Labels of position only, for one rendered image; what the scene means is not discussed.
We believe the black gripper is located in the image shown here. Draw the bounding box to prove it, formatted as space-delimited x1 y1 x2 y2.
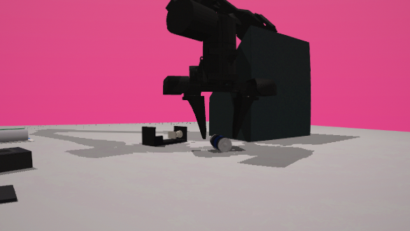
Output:
163 42 277 139

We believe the black and blue battery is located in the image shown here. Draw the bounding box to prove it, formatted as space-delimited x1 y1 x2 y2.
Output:
210 134 232 152

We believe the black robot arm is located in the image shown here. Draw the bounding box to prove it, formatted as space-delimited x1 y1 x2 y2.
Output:
166 0 277 81

